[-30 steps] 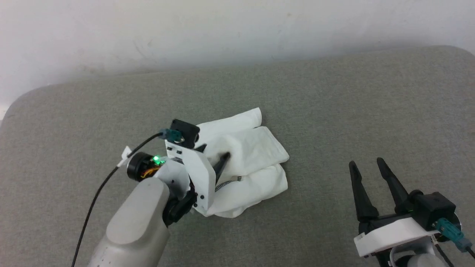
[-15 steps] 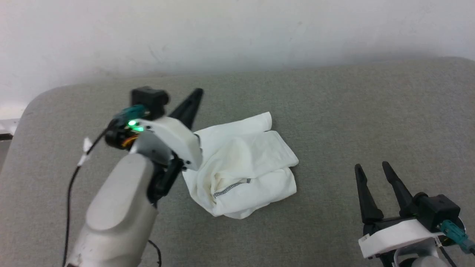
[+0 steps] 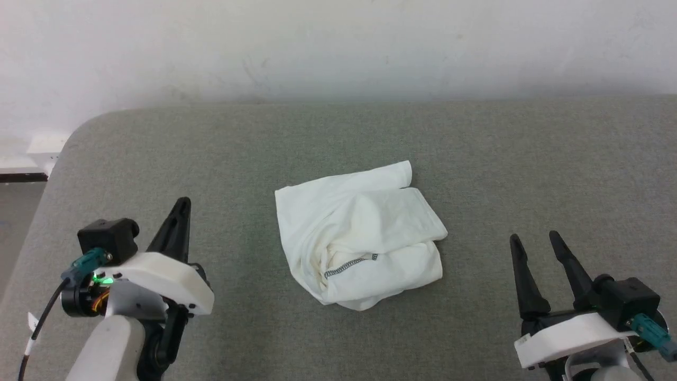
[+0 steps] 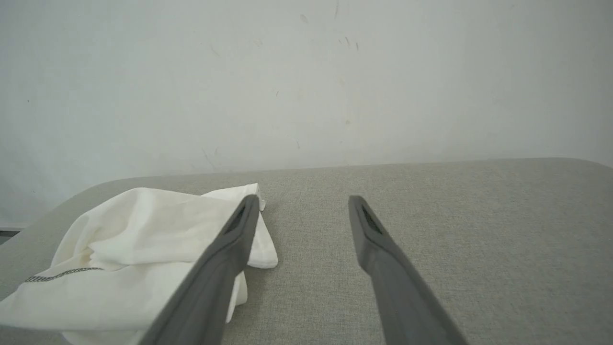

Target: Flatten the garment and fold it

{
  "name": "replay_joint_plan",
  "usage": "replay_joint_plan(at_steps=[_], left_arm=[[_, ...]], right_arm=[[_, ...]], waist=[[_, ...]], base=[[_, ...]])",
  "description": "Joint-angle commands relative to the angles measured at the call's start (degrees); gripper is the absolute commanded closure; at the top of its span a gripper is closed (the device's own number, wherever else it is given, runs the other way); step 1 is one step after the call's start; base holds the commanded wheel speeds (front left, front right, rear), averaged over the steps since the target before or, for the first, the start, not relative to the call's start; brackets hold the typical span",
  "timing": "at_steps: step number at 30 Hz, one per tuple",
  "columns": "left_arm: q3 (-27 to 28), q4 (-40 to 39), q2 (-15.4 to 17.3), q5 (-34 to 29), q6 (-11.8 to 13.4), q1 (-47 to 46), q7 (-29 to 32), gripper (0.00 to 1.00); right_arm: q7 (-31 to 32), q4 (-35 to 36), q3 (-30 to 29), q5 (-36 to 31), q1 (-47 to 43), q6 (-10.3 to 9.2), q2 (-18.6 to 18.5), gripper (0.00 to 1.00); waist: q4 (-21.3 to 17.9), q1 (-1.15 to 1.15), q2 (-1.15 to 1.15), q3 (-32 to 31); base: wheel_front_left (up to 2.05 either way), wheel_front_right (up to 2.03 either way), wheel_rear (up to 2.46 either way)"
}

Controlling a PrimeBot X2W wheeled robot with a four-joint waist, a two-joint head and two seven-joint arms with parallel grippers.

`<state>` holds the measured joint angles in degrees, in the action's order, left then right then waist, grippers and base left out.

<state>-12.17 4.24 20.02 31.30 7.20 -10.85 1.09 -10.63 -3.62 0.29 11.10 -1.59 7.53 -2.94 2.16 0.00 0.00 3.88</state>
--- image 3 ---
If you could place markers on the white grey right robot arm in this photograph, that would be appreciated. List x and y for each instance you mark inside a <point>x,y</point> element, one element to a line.
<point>605,373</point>

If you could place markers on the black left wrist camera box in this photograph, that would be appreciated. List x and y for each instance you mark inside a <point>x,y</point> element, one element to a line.
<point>108,238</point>

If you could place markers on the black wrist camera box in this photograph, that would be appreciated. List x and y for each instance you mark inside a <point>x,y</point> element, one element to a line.
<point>108,238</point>
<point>629,301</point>

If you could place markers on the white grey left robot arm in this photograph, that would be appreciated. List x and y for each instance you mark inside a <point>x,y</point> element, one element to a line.
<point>106,349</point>

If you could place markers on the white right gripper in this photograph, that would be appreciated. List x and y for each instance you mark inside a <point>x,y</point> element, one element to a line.
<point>571,336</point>

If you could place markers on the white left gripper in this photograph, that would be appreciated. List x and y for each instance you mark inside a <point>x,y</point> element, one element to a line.
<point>158,283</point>

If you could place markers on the dark skirting board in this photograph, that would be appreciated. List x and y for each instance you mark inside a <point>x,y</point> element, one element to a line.
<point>21,177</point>

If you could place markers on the white long-sleeve garment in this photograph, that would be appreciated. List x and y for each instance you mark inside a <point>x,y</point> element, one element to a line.
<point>359,222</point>

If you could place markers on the grey fabric sofa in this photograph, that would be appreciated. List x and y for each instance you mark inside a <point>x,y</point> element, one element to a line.
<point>476,185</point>

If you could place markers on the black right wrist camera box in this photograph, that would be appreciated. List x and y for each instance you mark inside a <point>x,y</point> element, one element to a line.
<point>629,301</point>

